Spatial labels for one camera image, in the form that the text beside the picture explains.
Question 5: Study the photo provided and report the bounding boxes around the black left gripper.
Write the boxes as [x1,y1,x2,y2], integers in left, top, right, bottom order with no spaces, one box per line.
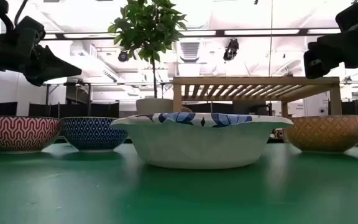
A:
[0,16,83,87]

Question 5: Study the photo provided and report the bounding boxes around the red white patterned bowl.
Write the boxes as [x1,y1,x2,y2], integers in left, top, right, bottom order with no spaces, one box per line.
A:
[0,116,63,154]

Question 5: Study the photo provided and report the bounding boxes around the yellow orange patterned bowl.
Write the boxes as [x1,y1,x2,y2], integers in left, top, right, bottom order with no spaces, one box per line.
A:
[283,114,358,154]

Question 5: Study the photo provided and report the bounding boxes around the dark blue patterned bowl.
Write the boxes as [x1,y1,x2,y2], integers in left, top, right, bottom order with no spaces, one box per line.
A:
[61,116,129,152]

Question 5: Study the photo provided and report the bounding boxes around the blue floral paper bowl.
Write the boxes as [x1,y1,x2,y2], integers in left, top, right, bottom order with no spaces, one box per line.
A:
[109,112,294,170]

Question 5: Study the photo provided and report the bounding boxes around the light wooden slatted shelf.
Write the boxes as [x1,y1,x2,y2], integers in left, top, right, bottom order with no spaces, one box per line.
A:
[172,76,343,118]

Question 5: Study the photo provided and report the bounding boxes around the black partition panels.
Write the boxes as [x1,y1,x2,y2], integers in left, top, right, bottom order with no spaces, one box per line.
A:
[28,101,121,119]

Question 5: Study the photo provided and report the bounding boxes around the black monitor screen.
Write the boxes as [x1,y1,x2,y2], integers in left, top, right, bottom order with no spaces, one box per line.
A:
[0,101,19,117]

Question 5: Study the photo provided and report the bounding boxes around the dark partition panels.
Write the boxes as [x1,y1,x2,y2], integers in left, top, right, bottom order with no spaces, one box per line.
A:
[328,101,358,123]

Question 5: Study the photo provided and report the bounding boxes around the dark monitor on stand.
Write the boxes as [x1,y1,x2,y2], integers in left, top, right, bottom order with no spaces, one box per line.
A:
[232,101,273,116]

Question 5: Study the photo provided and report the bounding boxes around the black hanging ceiling device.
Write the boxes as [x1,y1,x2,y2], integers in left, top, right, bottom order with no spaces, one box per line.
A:
[223,38,240,62]

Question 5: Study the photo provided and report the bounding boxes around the green leafy small tree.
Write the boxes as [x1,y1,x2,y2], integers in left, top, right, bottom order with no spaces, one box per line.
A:
[108,0,188,99]

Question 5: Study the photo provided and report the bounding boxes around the white plant pot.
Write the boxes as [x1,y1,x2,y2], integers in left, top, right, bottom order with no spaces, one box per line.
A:
[135,98,174,116]

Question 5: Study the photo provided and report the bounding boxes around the ceiling air vent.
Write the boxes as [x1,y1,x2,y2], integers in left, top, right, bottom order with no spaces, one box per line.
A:
[178,41,201,62]

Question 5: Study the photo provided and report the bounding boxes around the black metal rack frame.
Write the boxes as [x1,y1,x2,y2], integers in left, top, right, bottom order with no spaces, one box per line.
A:
[44,82,93,105]

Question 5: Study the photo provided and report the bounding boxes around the thin hanging cable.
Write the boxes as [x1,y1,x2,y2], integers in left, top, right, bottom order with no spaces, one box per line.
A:
[268,0,274,77]

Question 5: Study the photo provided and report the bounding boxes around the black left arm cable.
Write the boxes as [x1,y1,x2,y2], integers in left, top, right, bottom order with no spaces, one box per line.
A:
[13,0,30,26]

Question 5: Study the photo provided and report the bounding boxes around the black overhead frame rail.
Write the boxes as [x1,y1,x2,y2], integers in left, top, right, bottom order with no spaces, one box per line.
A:
[42,28,343,40]

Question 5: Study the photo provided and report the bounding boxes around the small round black ceiling camera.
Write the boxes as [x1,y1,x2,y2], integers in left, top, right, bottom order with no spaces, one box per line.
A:
[117,50,130,63]

